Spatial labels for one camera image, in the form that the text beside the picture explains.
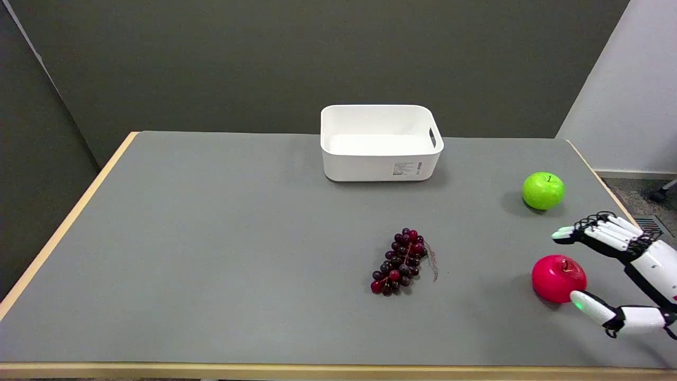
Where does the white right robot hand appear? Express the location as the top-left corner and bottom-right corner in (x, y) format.
(551, 211), (677, 340)

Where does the red apple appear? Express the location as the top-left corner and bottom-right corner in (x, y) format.
(532, 255), (588, 304)

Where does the green apple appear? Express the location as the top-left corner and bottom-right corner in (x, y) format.
(522, 171), (565, 211)

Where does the metal floor vent grate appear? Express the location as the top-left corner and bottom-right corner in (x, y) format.
(634, 216), (665, 239)

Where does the black chair caster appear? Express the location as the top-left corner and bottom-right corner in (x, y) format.
(648, 179), (677, 203)

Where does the dark red grape bunch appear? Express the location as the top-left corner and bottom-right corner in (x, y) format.
(370, 228), (439, 296)

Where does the white plastic storage bin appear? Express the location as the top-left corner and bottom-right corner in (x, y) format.
(320, 104), (444, 183)

